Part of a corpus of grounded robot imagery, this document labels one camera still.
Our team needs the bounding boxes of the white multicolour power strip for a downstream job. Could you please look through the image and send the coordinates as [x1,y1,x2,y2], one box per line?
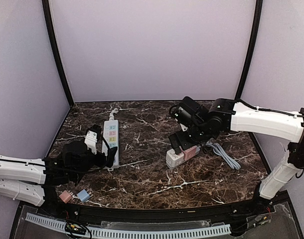
[103,108,120,170]

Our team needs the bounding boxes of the black front rail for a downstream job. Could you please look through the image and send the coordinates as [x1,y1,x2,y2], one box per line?
[18,200,275,225]

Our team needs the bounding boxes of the pink plug adapter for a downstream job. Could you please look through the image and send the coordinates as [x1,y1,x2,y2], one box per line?
[59,190,73,204]

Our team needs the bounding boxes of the pink cube socket adapter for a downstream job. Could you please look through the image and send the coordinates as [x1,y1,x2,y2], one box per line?
[182,145,200,161]

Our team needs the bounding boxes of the grey power cable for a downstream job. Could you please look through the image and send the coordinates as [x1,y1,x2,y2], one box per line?
[204,142,241,171]

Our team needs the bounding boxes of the slotted grey cable duct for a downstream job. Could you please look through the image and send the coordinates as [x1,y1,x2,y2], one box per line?
[25,213,231,239]

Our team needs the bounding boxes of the right black frame post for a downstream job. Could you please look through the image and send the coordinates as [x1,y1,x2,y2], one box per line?
[234,0,263,100]

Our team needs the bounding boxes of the black frame post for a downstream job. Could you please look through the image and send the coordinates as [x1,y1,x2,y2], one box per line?
[234,0,263,100]
[41,0,74,108]

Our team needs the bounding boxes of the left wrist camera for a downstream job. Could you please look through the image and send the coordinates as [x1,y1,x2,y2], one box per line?
[84,124,102,154]

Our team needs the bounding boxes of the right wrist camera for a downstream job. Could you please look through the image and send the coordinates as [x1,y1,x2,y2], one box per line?
[169,105,191,131]

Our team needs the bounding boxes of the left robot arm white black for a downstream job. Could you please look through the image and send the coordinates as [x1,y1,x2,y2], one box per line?
[0,140,118,207]

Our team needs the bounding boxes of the small circuit board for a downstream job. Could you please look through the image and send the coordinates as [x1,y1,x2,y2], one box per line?
[64,223,87,235]

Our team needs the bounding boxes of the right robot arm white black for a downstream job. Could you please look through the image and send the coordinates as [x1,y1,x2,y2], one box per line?
[169,96,304,201]

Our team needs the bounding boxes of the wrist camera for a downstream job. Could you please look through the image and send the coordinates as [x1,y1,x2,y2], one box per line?
[169,105,191,131]
[84,124,102,154]

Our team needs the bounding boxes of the white cube socket adapter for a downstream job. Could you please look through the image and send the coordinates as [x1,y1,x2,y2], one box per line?
[165,149,185,169]

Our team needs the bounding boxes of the blue plug adapter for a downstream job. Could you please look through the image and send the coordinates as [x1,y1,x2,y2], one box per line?
[77,189,93,203]

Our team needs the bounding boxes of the left black frame post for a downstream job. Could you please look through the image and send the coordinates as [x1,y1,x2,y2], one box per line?
[41,0,74,108]

